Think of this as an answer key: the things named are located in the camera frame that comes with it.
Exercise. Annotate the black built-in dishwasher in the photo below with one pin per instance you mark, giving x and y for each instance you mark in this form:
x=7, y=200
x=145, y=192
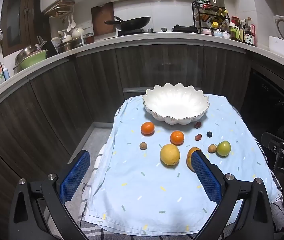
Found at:
x=269, y=100

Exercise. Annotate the white scalloped ceramic bowl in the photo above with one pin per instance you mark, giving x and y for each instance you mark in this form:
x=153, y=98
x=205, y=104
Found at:
x=174, y=102

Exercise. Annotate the black gas stove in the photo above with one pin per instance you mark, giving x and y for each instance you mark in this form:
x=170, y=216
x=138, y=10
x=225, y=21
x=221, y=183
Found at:
x=184, y=29

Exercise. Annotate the black wok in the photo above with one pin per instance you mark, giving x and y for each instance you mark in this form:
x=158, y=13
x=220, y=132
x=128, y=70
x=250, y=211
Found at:
x=134, y=22

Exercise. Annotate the green apple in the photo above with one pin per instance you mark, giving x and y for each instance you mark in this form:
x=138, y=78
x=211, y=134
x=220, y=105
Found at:
x=223, y=148

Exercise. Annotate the large orange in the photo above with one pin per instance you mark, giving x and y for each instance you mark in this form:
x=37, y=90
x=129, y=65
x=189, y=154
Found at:
x=189, y=158

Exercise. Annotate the wooden hanging rack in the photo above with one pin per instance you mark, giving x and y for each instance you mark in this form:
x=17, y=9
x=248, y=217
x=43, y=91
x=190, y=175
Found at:
x=59, y=7

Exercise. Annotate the brown longan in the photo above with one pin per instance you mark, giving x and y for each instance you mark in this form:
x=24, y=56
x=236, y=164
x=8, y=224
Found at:
x=143, y=145
x=211, y=148

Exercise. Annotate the white hanging spoons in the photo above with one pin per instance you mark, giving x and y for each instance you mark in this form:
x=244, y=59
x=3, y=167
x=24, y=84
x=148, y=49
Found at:
x=70, y=23

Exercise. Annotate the steel pan lid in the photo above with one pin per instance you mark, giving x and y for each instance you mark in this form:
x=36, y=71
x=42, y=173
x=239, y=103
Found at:
x=27, y=52

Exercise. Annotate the green plastic basin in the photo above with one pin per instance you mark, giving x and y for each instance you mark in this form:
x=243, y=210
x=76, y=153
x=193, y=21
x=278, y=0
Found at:
x=34, y=59

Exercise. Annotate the brown cutting board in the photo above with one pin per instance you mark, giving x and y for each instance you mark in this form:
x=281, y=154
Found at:
x=102, y=17

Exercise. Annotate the dark soy sauce bottle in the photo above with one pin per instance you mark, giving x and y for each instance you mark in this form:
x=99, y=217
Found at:
x=249, y=33

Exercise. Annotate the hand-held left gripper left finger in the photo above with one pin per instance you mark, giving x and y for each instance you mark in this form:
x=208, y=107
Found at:
x=74, y=177

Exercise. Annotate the red jar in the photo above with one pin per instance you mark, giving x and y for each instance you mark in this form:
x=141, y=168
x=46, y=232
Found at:
x=89, y=38

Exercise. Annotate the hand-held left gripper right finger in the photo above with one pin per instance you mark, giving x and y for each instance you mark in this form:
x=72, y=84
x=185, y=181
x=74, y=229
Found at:
x=205, y=177

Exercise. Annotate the white kitchen countertop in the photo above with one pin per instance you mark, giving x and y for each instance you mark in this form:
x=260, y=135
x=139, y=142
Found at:
x=157, y=38

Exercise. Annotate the dark wood base cabinets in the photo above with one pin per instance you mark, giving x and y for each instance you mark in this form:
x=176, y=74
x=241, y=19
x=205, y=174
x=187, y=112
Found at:
x=157, y=62

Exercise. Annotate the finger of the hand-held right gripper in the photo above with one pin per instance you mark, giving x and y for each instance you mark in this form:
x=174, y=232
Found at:
x=271, y=140

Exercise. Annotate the red date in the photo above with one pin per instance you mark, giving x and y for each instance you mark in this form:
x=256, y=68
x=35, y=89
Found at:
x=197, y=124
x=198, y=137

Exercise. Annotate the yellow lemon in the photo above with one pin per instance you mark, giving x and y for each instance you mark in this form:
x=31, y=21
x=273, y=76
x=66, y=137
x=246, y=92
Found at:
x=170, y=154

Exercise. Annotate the yellow cap bottle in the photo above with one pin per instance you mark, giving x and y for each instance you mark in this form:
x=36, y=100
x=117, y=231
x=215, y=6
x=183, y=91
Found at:
x=214, y=25

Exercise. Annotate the blue bottle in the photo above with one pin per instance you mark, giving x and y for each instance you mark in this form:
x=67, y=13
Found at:
x=6, y=72

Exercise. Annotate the green lidded jug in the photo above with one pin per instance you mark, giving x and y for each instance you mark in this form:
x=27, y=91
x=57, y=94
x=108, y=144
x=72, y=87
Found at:
x=233, y=32

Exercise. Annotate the black knife holder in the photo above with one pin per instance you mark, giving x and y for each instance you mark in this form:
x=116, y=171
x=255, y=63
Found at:
x=45, y=46

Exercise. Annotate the dark blueberry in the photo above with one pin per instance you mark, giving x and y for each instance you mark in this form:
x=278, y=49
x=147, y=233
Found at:
x=209, y=134

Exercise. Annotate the white teapot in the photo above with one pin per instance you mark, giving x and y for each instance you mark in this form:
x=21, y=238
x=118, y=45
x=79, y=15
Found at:
x=78, y=32

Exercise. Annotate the steel cooking pot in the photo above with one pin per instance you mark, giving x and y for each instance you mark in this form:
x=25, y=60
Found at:
x=69, y=45

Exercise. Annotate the light blue patterned cloth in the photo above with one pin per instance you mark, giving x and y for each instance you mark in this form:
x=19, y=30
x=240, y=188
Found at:
x=157, y=192

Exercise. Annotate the small orange tangerine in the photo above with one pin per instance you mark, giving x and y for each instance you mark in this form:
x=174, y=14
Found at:
x=147, y=128
x=177, y=137

